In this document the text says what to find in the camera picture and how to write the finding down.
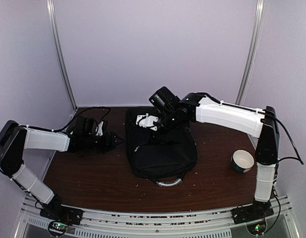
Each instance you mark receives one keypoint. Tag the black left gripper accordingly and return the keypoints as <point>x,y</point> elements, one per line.
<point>111,143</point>

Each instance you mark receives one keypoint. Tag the black student backpack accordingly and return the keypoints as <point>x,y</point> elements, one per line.
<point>161,158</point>

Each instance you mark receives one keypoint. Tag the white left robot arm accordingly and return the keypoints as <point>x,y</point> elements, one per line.
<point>16,140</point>

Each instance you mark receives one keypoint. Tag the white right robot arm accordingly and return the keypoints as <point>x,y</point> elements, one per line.
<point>259,123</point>

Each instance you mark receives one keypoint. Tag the blue white ceramic bowl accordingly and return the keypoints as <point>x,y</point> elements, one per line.
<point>242,161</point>

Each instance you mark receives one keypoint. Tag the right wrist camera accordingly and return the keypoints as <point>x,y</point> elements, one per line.
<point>164,100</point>

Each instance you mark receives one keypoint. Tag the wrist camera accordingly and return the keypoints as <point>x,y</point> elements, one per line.
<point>86,125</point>
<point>164,100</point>

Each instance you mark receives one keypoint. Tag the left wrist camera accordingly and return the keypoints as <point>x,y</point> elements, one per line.
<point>86,125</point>

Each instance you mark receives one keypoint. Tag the right aluminium corner post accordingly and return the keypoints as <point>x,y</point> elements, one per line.
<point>254,44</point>

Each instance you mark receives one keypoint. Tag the aluminium corner post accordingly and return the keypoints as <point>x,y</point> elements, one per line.
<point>254,44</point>
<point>59,53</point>

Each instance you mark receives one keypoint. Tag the left aluminium corner post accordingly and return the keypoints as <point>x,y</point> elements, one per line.
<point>59,53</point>

